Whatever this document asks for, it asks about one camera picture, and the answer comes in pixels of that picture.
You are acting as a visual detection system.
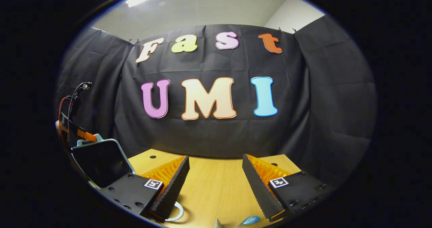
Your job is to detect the light blue suitcase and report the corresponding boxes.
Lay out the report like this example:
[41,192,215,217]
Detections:
[70,133,185,222]

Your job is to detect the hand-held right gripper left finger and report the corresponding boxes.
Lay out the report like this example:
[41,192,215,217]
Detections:
[100,155,191,223]

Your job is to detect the red cable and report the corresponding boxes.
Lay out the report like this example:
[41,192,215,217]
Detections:
[58,96,69,121]

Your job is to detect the black backdrop cloth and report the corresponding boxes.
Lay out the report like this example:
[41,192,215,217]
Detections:
[56,15,377,188]

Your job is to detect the clear tube with blue cap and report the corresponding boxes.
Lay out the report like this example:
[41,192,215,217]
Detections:
[238,215,261,227]

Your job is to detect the black cable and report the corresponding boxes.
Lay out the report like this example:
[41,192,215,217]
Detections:
[66,82,92,129]

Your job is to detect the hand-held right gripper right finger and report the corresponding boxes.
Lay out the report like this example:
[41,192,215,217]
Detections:
[242,154,333,222]

